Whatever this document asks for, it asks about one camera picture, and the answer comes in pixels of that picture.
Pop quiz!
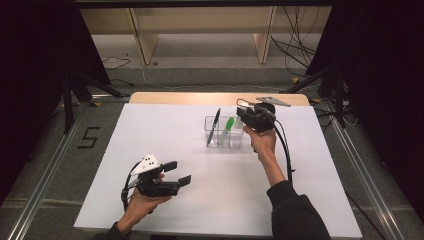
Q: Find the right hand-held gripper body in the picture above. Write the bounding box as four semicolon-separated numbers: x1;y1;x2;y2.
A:
248;96;292;133

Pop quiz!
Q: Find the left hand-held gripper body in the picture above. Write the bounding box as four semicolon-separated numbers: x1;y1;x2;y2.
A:
130;153;181;198

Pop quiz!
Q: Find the green highlighter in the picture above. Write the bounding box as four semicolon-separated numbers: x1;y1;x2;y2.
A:
218;116;235;145

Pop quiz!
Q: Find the clear plastic organizer box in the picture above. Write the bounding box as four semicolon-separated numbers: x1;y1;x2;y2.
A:
203;114;246;149

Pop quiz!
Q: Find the black pen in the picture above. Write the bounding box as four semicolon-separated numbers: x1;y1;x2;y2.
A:
206;107;222;148

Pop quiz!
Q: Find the person's left hand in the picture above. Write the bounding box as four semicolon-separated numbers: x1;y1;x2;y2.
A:
124;187;173;224

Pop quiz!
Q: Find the person's right hand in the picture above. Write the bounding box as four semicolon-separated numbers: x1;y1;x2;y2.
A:
243;125;278;162

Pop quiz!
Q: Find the black tripod stand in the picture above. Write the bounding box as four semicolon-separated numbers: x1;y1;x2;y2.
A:
61;71;131;134
279;64;348;129

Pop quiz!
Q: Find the light wooden desk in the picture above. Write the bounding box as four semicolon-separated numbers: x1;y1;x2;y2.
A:
79;6;332;66

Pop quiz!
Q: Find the black metal bar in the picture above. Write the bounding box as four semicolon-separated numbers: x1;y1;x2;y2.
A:
73;0;335;9

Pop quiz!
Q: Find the dark curtain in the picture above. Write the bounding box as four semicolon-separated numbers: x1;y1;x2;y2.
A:
305;0;424;221
0;0;112;205

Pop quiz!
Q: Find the left hand-held gripper cable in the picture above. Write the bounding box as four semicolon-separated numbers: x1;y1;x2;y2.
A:
121;161;142;212

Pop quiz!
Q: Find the hand-held gripper cable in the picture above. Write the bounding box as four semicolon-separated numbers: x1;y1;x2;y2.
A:
121;161;142;212
272;118;297;184

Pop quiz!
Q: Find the right hand-held gripper cable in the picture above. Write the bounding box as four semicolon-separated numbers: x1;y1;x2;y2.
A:
272;118;297;184

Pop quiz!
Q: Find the hanging black cable bundle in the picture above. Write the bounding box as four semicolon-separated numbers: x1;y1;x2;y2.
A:
269;6;322;78

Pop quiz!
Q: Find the aluminium floor rail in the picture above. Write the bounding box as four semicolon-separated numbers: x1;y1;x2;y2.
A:
320;99;408;240
6;96;93;240

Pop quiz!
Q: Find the thin black floor cable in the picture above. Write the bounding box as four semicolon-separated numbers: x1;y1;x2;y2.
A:
100;55;133;71

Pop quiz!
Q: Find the thick black floor cable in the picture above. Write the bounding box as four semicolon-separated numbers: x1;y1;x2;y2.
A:
344;189;389;240

